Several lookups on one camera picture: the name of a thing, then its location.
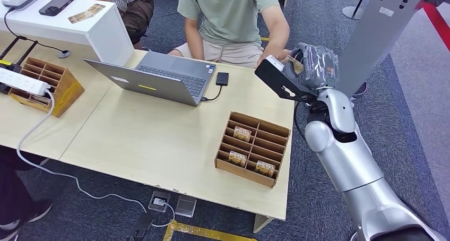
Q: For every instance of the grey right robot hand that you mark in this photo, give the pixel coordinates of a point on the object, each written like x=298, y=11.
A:
x=316, y=67

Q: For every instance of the person's left hand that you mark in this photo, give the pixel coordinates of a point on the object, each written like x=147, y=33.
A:
x=283, y=53

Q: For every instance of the person's left forearm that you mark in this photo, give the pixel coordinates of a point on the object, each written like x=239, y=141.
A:
x=277, y=39

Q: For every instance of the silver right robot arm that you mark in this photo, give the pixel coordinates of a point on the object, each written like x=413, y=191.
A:
x=351, y=155

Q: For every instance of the person's right forearm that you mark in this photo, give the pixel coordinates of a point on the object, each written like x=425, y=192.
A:
x=194, y=42

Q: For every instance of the person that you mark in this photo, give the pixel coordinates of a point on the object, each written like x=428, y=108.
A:
x=14, y=193
x=135, y=18
x=228, y=18

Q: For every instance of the wooden card organizer box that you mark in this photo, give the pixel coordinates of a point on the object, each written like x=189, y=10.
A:
x=246, y=174
x=66, y=91

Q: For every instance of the dark shoe with pink sole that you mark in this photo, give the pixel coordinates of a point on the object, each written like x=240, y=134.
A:
x=361, y=90

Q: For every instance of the silver kiosk stand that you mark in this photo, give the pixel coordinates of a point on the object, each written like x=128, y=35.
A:
x=372, y=39

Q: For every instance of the stanchion pole with base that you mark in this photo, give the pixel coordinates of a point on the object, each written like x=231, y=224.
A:
x=351, y=12

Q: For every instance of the black external drive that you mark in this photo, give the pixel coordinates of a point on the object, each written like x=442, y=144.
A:
x=222, y=79

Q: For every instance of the red barrier belt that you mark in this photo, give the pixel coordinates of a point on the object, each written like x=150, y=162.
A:
x=437, y=25

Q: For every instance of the grey open laptop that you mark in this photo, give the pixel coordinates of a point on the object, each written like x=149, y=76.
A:
x=154, y=84

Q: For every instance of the wooden table leg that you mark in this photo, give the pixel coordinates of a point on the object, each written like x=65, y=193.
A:
x=262, y=223

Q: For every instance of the white desk riser shelf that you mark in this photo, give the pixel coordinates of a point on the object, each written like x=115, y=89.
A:
x=105, y=35

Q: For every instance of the silver floor socket plate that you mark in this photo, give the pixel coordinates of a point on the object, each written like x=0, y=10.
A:
x=186, y=206

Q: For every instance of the open floor socket box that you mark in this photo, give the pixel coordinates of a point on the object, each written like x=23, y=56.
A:
x=159, y=201

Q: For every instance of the yellow floor tape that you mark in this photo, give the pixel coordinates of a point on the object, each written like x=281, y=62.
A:
x=204, y=232

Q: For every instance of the black smartphone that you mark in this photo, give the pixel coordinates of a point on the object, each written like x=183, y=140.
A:
x=57, y=4

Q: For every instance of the white power strip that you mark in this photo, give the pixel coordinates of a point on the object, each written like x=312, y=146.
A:
x=21, y=81

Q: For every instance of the black folding stand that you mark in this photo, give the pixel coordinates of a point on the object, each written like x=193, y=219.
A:
x=14, y=68

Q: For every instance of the yellow tape strip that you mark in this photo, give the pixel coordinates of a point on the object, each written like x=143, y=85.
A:
x=5, y=62

